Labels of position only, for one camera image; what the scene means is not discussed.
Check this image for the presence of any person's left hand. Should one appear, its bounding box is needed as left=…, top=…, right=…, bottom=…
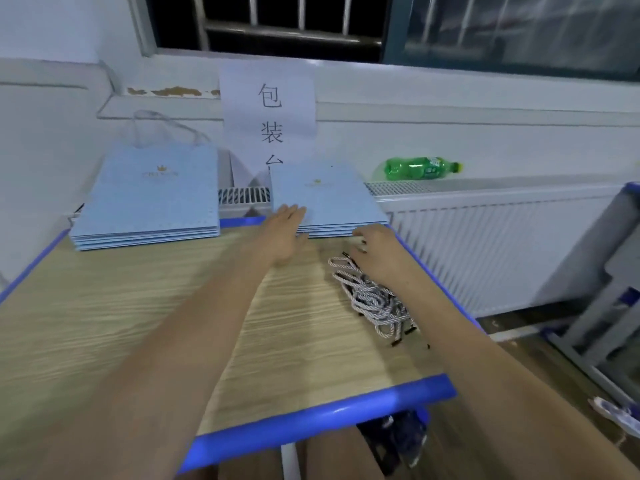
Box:
left=255, top=205, right=309, bottom=266

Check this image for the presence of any person's right hand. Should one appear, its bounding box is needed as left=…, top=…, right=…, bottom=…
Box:
left=345, top=225, right=416, bottom=286

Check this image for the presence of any pile of white twisted ropes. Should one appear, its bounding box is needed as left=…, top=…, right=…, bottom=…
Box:
left=330, top=253, right=416, bottom=343

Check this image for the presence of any stack of finished blue bags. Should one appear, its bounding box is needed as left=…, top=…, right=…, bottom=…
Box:
left=272, top=163, right=389, bottom=231

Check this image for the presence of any person's right forearm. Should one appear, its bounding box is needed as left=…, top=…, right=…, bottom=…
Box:
left=385, top=265, right=640, bottom=480

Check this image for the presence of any person's left forearm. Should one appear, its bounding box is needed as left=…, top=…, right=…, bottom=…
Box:
left=30, top=249, right=286, bottom=480

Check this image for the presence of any person's leg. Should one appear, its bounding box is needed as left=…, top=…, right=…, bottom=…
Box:
left=300, top=427, right=386, bottom=480

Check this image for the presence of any green plastic bottle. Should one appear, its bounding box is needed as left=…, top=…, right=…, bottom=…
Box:
left=385, top=157, right=463, bottom=182

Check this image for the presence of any white radiator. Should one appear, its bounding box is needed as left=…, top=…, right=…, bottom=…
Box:
left=220, top=177, right=640, bottom=318

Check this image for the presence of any white paper sign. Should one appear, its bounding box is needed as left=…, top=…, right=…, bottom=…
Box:
left=218, top=59, right=319, bottom=178

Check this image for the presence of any blue-edged wooden desk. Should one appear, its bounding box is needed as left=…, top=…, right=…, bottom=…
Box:
left=0, top=217, right=481, bottom=474

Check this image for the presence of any metal window grille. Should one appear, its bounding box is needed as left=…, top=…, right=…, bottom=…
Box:
left=145, top=0, right=391, bottom=64

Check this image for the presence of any grey metal desk blue edge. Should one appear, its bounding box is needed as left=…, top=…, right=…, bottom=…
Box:
left=545, top=183, right=640, bottom=441

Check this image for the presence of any teal framed sliding window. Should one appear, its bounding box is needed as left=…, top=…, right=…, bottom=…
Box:
left=385, top=0, right=640, bottom=82

